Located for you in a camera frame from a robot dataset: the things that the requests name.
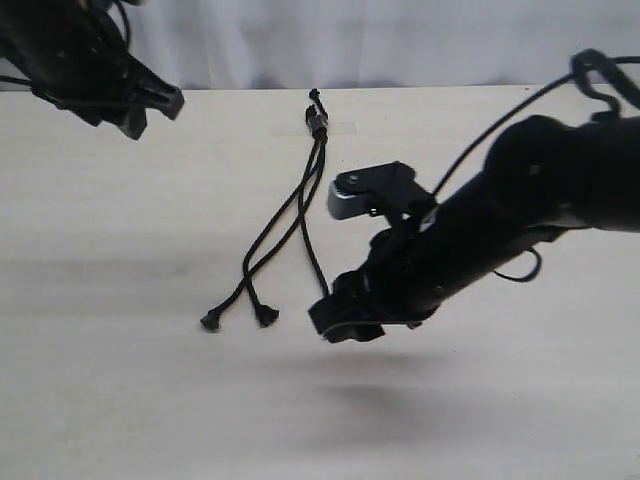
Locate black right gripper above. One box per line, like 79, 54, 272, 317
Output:
308, 115, 605, 344

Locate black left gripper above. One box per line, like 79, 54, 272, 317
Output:
1, 1, 184, 140

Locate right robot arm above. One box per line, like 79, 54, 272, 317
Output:
309, 115, 639, 343

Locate white curtain backdrop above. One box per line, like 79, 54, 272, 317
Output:
111, 1, 639, 90

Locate clear adhesive tape strip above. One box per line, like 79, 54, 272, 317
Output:
266, 122, 357, 137

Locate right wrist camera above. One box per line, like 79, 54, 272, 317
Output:
327, 161, 437, 225

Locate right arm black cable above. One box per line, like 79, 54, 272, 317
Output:
429, 48, 640, 284

